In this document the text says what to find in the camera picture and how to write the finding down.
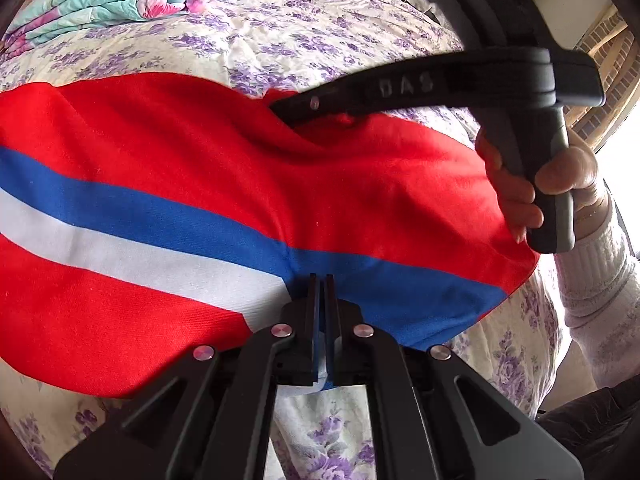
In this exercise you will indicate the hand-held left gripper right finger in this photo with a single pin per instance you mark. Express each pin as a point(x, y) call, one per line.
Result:
point(332, 330)

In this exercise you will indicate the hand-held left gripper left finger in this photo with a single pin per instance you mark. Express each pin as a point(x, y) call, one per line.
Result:
point(310, 330)

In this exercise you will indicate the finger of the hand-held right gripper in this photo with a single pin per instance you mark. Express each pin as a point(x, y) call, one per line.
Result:
point(320, 102)

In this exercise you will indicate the red blue white striped pants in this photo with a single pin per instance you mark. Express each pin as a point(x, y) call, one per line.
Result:
point(240, 220)

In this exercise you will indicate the person's right forearm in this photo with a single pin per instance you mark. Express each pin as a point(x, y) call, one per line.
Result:
point(600, 260)

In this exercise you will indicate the person's right hand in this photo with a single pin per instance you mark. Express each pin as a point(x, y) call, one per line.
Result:
point(540, 180)

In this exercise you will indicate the purple floral bed sheet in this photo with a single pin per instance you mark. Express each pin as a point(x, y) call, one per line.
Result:
point(300, 35)

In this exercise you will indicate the folded teal pink floral quilt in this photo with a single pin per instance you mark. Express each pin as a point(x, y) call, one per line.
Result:
point(120, 0)

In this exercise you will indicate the dark jacket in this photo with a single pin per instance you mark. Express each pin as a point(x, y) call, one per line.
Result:
point(590, 425)

